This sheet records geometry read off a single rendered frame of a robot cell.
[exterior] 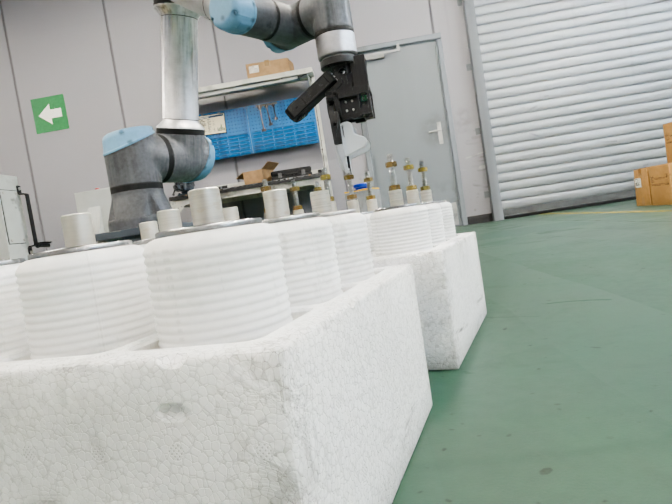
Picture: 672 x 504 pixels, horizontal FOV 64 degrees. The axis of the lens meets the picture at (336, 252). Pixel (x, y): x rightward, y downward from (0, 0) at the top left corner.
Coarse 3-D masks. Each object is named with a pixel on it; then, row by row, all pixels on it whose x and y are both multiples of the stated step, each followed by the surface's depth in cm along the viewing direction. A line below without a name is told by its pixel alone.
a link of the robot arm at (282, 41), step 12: (300, 0) 102; (288, 12) 101; (288, 24) 102; (300, 24) 102; (276, 36) 102; (288, 36) 103; (300, 36) 104; (312, 36) 104; (276, 48) 108; (288, 48) 108
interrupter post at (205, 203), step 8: (192, 192) 37; (200, 192) 37; (208, 192) 37; (216, 192) 38; (192, 200) 38; (200, 200) 37; (208, 200) 37; (216, 200) 38; (192, 208) 38; (200, 208) 37; (208, 208) 37; (216, 208) 38; (192, 216) 38; (200, 216) 37; (208, 216) 37; (216, 216) 38; (200, 224) 37
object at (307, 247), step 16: (272, 224) 46; (288, 224) 45; (304, 224) 46; (320, 224) 47; (288, 240) 45; (304, 240) 46; (320, 240) 47; (288, 256) 45; (304, 256) 45; (320, 256) 47; (336, 256) 49; (288, 272) 45; (304, 272) 46; (320, 272) 46; (336, 272) 49; (288, 288) 45; (304, 288) 46; (320, 288) 46; (336, 288) 48; (304, 304) 45
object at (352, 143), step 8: (344, 128) 100; (352, 128) 100; (344, 136) 100; (352, 136) 100; (360, 136) 99; (344, 144) 100; (352, 144) 100; (360, 144) 99; (336, 152) 100; (344, 152) 99; (352, 152) 100; (344, 160) 100; (344, 168) 101
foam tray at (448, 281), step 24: (456, 240) 95; (384, 264) 82; (432, 264) 79; (456, 264) 88; (432, 288) 80; (456, 288) 86; (480, 288) 111; (432, 312) 80; (456, 312) 83; (480, 312) 106; (432, 336) 80; (456, 336) 81; (432, 360) 81; (456, 360) 80
